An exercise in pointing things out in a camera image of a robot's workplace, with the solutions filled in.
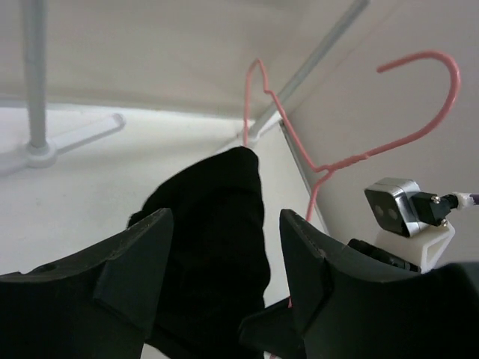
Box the pink wire hanger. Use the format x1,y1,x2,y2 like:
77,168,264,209
242,49,461,311

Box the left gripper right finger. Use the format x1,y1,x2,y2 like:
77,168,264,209
280,209,478,358

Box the black trousers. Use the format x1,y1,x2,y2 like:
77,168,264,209
129,147,271,358

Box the white metal clothes rack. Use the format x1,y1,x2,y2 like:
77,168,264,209
1,1,368,175

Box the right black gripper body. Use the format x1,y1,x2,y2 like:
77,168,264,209
237,239,420,359

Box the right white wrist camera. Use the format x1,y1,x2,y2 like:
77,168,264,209
364,177,460,273

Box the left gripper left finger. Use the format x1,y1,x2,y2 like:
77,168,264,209
1,209,174,358

